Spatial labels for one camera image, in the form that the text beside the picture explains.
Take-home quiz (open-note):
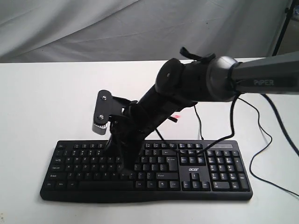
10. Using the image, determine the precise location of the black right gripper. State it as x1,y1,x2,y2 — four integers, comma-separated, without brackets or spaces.
105,93,173,176

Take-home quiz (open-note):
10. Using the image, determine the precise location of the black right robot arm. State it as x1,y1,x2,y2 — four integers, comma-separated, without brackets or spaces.
104,48,299,173

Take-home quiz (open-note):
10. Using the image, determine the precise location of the black acer keyboard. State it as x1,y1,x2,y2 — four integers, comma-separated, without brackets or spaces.
40,140,253,203

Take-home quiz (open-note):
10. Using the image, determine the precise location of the grey backdrop cloth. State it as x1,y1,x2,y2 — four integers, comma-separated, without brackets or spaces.
0,0,291,63

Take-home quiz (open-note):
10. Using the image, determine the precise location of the black tripod stand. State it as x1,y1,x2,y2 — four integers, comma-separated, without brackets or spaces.
272,0,296,56

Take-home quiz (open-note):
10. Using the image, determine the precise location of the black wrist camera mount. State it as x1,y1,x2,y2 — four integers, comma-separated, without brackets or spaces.
93,90,138,136

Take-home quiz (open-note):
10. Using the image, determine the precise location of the black keyboard cable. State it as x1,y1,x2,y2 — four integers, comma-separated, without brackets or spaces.
193,93,299,197

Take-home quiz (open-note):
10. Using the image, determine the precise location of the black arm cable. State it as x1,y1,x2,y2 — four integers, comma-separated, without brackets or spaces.
154,47,299,157

